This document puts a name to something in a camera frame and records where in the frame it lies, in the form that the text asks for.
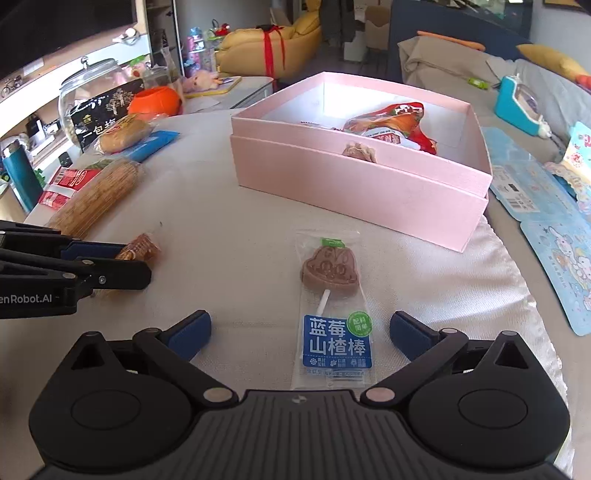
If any dark blue partition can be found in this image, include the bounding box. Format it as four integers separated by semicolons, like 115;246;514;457
388;0;532;84

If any yellow book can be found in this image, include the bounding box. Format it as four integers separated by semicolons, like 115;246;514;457
187;76;243;99

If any beige chair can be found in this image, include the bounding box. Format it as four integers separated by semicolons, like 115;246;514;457
365;4;391;51

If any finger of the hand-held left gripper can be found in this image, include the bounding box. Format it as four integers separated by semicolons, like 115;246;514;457
0;249;152;297
0;220;126;262

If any clear cracker packet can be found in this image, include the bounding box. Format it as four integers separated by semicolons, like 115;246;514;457
46;159;144;241

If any small orange snack packet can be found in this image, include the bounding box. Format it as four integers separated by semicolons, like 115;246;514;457
95;233;163;297

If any pink plush toy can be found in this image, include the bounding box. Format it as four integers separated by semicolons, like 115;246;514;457
182;69;220;93

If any white side table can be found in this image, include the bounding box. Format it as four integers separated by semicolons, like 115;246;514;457
185;76;275;112

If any black pouch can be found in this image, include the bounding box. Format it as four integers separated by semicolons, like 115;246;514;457
69;78;145;153

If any cartoon sticker sheet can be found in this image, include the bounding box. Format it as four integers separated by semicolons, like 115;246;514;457
519;217;591;335

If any bread bun packet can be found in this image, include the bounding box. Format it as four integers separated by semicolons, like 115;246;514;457
95;114;153;155

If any white tablecloth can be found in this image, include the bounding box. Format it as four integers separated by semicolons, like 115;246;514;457
0;111;568;480

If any grey covered sofa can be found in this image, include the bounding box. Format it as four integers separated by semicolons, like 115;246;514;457
398;36;591;153

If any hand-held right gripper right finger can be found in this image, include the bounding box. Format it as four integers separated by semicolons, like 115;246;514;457
359;310;532;409

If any orange pumpkin container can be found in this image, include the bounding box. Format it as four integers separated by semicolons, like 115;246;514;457
127;86;182;116

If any light blue sticker card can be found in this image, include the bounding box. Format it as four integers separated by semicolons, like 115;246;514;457
545;122;591;204

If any yellow cushion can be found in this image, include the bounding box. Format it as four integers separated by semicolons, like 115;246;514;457
516;44;589;79

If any brown lollipop packet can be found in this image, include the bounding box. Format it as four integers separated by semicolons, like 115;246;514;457
291;230;376;391

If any blue card pack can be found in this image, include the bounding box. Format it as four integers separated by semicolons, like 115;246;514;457
482;127;578;215

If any blue toy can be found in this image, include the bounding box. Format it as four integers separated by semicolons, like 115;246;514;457
495;75;552;139

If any blue green snack packet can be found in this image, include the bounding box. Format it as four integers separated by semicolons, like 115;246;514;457
88;130;181;169

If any glass jar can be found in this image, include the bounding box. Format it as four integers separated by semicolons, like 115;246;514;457
59;56;123;139

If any yellow sofa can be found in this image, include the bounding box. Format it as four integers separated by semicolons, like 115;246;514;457
216;9;324;79

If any red chicken snack packet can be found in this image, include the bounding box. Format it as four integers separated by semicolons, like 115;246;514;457
344;102;426;139

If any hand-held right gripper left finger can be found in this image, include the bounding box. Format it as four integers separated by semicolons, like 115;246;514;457
69;310;237;409

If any red ribbon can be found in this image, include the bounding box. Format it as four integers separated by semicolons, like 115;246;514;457
256;24;287;77

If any black television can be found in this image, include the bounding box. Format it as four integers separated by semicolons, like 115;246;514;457
0;0;139;81

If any pink cardboard box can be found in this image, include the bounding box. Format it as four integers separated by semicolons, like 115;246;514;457
229;71;494;254

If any teal drink bottle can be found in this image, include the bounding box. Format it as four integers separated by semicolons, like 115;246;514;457
0;138;44;213

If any red white label snack packet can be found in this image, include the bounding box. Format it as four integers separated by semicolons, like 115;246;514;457
38;167;102;210

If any dark coat on rack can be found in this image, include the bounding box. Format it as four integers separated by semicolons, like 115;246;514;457
321;0;365;44

